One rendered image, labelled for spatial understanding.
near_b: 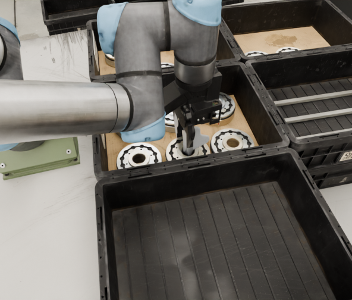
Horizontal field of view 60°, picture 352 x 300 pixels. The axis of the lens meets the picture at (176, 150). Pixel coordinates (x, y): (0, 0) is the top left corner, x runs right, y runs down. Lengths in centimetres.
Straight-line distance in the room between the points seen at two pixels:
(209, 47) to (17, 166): 61
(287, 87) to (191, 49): 50
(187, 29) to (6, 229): 64
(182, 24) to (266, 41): 68
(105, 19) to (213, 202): 41
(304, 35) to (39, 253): 106
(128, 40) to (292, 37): 80
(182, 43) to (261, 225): 39
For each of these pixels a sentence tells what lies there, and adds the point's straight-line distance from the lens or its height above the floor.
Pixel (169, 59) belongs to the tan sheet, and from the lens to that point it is 102.
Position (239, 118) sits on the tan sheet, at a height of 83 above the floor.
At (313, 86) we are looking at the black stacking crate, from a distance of 100.
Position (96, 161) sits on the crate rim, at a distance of 62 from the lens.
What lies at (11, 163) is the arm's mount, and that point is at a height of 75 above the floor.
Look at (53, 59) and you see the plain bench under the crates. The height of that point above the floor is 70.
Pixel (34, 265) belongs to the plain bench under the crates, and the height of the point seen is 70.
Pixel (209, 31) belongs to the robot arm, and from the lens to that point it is 51.
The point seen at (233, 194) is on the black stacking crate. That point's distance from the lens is 69.
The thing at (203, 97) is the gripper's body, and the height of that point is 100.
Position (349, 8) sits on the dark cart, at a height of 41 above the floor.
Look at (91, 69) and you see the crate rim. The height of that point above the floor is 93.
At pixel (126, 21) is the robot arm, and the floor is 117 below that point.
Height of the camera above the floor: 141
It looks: 51 degrees down
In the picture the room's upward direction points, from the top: straight up
